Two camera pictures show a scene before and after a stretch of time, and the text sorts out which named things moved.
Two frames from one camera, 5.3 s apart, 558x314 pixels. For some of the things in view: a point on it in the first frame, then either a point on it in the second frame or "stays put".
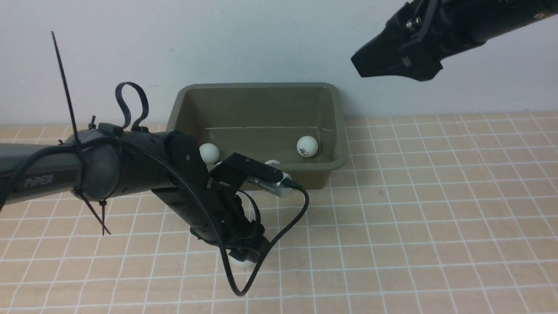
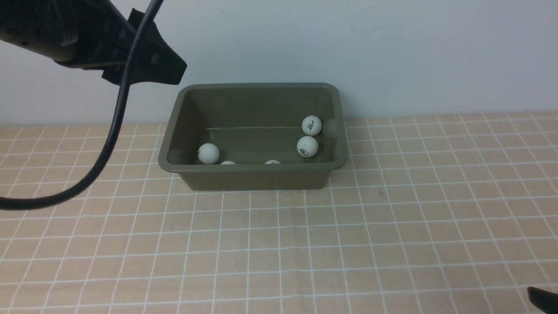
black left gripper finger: [243, 254] → [156, 62]
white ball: [209, 153] stays put
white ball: [307, 146] stays put
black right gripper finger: [423, 68] → [546, 301]
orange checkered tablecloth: [450, 214] stays put
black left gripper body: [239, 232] → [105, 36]
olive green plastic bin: [301, 126] stays put
